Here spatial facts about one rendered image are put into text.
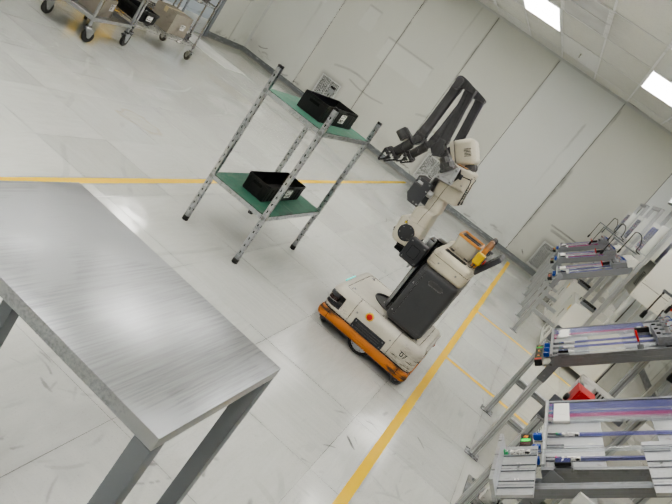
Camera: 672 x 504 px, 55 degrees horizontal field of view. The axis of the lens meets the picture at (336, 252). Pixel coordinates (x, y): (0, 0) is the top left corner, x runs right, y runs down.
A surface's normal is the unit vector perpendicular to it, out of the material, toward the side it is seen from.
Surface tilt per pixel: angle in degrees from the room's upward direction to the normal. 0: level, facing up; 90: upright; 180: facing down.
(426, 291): 90
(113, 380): 0
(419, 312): 90
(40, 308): 0
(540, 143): 90
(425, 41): 90
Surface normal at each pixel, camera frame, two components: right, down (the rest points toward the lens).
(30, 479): 0.57, -0.77
